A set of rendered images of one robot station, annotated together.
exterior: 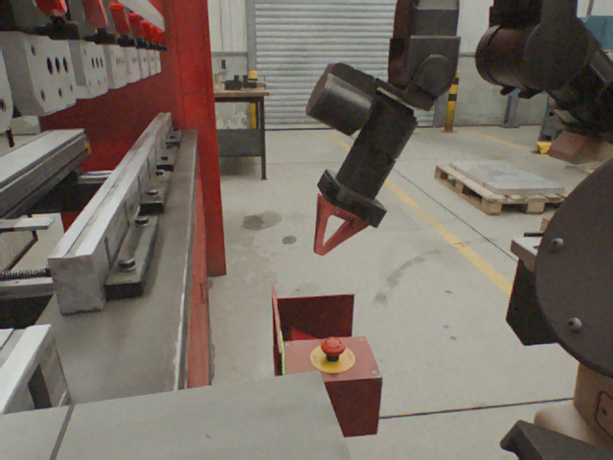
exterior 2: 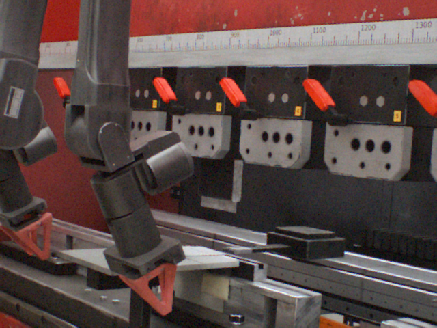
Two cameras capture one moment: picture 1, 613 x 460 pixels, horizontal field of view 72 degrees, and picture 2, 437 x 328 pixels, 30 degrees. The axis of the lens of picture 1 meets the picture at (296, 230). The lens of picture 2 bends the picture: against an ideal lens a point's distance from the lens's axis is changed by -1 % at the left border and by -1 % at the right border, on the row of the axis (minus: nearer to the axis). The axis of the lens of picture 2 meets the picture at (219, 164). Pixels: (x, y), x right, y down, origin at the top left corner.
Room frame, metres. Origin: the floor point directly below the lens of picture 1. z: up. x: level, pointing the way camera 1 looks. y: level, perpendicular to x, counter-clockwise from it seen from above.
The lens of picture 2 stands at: (1.49, -0.48, 1.24)
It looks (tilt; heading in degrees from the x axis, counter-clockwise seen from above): 3 degrees down; 152
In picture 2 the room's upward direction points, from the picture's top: 4 degrees clockwise
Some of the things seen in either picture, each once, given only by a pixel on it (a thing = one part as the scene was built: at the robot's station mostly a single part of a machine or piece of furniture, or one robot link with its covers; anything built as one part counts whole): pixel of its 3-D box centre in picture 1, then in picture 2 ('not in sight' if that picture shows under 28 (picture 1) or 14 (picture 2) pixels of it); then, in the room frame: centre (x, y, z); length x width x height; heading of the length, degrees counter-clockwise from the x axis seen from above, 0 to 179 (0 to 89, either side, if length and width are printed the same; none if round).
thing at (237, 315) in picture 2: not in sight; (236, 318); (0.28, 0.21, 0.91); 0.03 x 0.03 x 0.02
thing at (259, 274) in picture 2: not in sight; (224, 262); (0.15, 0.24, 0.99); 0.20 x 0.03 x 0.03; 12
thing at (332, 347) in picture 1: (332, 352); not in sight; (0.56, -0.06, 0.79); 0.04 x 0.04 x 0.04
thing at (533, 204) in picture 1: (498, 185); not in sight; (3.95, -1.95, 0.07); 1.20 x 0.80 x 0.14; 5
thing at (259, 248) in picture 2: not in sight; (278, 242); (0.09, 0.40, 1.01); 0.26 x 0.12 x 0.05; 102
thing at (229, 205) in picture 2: not in sight; (219, 183); (0.13, 0.24, 1.13); 0.10 x 0.02 x 0.10; 12
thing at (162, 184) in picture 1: (157, 190); not in sight; (1.12, 0.38, 0.89); 0.30 x 0.05 x 0.03; 12
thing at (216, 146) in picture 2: not in sight; (214, 112); (0.10, 0.23, 1.26); 0.15 x 0.09 x 0.17; 12
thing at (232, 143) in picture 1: (233, 100); not in sight; (5.23, 0.75, 0.75); 1.80 x 0.75 x 1.50; 7
